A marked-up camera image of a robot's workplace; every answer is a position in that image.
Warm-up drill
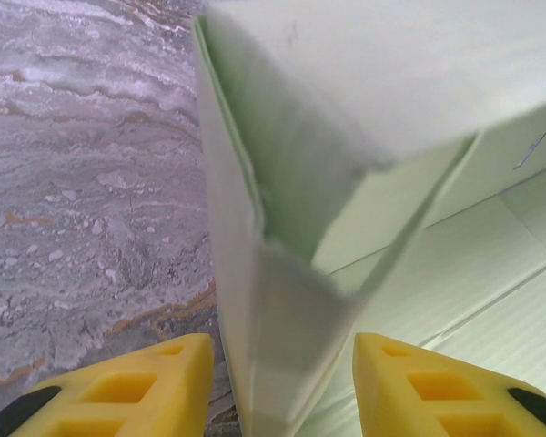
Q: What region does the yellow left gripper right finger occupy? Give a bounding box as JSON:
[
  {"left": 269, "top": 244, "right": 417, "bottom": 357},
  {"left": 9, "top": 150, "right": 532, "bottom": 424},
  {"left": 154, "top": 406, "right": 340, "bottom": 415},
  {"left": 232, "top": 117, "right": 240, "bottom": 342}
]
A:
[{"left": 353, "top": 331, "right": 546, "bottom": 437}]

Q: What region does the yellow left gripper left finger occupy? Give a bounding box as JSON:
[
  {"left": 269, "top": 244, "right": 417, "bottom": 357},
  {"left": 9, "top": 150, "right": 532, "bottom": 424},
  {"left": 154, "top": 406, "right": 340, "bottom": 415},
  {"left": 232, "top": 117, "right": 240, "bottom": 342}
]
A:
[{"left": 0, "top": 332, "right": 214, "bottom": 437}]

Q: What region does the light green paper box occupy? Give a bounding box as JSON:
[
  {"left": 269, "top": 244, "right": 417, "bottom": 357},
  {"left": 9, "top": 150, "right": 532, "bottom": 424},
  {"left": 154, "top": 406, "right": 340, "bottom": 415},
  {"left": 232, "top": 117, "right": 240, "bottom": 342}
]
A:
[{"left": 193, "top": 0, "right": 546, "bottom": 437}]

